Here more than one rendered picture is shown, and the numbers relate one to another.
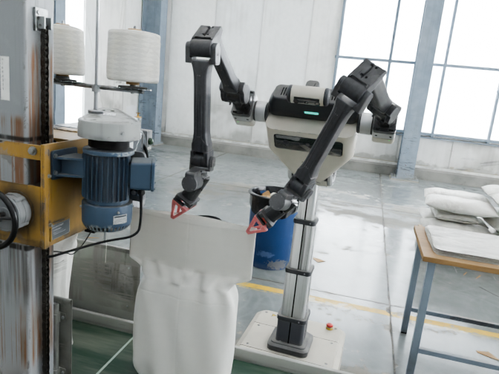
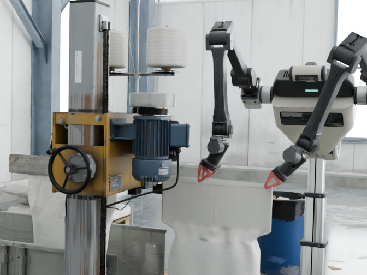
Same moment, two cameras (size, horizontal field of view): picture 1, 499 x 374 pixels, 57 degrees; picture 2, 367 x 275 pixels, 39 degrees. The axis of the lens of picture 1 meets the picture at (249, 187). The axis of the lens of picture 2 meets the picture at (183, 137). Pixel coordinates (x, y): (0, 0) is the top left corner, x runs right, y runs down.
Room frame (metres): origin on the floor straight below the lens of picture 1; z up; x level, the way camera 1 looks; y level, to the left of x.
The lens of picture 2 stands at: (-0.61, 0.06, 1.36)
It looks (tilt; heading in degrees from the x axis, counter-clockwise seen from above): 3 degrees down; 7
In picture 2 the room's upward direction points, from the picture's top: 1 degrees clockwise
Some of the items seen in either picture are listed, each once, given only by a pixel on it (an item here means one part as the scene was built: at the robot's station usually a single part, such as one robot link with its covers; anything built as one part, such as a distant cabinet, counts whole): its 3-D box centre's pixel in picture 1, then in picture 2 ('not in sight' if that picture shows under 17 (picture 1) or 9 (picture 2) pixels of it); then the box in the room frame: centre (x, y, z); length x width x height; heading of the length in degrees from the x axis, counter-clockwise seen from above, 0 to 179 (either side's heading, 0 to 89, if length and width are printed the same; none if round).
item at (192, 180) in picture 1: (197, 172); (219, 139); (1.58, 0.19, 1.24); 0.11 x 0.09 x 0.12; 164
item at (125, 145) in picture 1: (109, 142); (152, 112); (1.36, 0.43, 1.35); 0.12 x 0.12 x 0.04
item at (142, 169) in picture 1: (142, 176); (179, 138); (1.39, 0.33, 1.25); 0.10 x 0.08 x 0.12; 11
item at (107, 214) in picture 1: (108, 188); (152, 148); (1.36, 0.43, 1.21); 0.15 x 0.15 x 0.25
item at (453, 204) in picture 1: (460, 205); not in sight; (4.48, -2.11, 0.57); 0.66 x 0.42 x 0.13; 69
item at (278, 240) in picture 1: (272, 227); (281, 232); (3.90, -0.24, 0.32); 0.51 x 0.48 x 0.65; 166
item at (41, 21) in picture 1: (44, 20); (105, 23); (1.34, 0.61, 1.68); 0.05 x 0.03 x 0.06; 166
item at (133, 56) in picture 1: (134, 57); (166, 48); (1.51, 0.41, 1.61); 0.17 x 0.17 x 0.17
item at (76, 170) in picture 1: (76, 165); (128, 130); (1.35, 0.52, 1.27); 0.12 x 0.09 x 0.09; 166
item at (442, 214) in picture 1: (451, 211); not in sight; (4.69, -2.14, 0.44); 0.66 x 0.43 x 0.13; 166
